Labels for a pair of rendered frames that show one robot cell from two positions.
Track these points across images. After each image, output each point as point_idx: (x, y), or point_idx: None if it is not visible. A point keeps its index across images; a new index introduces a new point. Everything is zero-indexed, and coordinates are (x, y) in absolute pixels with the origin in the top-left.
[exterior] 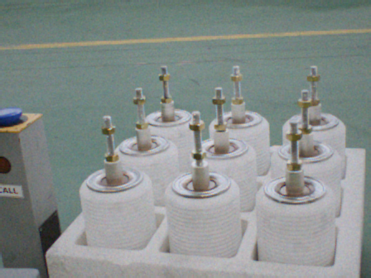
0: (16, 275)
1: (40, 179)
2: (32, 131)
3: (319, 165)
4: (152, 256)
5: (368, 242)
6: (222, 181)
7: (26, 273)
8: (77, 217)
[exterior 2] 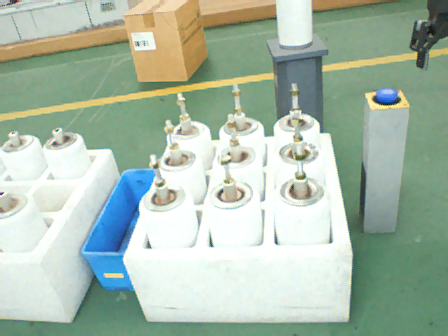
0: (279, 54)
1: (365, 140)
2: (367, 107)
3: None
4: (267, 139)
5: (142, 322)
6: (228, 128)
7: (276, 55)
8: (446, 328)
